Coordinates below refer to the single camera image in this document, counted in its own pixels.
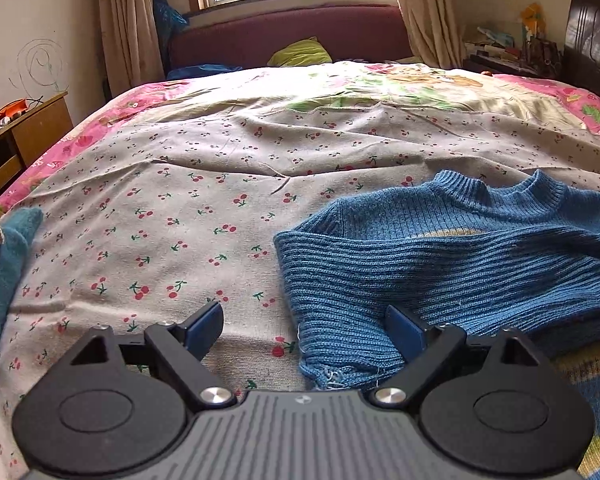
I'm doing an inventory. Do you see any yellow-green pillow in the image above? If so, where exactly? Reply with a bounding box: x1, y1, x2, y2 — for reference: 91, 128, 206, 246
267, 36, 333, 67

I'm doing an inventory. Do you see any dark brown cabinet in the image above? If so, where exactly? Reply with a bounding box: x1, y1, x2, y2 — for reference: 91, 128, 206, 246
562, 0, 600, 98

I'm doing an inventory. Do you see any yellow toy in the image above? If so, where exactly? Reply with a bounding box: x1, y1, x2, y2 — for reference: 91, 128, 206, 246
520, 4, 546, 41

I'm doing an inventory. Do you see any wooden nightstand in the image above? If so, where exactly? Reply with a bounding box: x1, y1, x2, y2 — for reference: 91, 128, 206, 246
0, 91, 75, 211

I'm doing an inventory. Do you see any teal fleece garment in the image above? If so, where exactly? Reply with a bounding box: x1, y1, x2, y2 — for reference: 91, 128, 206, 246
0, 207, 46, 416

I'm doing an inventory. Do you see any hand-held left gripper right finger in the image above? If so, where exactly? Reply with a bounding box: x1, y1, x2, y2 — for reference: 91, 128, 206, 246
371, 304, 548, 408

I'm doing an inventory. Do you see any cherry print bed sheet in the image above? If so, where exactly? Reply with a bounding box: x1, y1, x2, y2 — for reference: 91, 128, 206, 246
0, 102, 600, 480

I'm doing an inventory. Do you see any blue cloth at headboard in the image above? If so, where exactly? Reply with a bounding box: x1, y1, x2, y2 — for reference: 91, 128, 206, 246
152, 0, 188, 71

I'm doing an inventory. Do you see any beige curtain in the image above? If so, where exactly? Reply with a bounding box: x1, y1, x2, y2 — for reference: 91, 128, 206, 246
387, 0, 468, 68
95, 0, 166, 98

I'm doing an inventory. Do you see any blue striped knitted sweater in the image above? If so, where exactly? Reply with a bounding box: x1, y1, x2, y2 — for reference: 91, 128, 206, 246
274, 170, 600, 480

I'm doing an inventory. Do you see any orange item on nightstand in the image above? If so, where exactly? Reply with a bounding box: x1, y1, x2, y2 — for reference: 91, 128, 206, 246
0, 99, 31, 123

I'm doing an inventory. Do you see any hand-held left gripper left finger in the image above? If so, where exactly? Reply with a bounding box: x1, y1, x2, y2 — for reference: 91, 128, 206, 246
70, 300, 237, 408

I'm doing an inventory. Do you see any maroon bed headboard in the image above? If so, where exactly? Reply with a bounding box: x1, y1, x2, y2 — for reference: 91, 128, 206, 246
167, 4, 413, 80

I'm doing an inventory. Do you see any cluttered side table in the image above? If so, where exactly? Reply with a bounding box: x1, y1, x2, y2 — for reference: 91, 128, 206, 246
462, 22, 565, 80

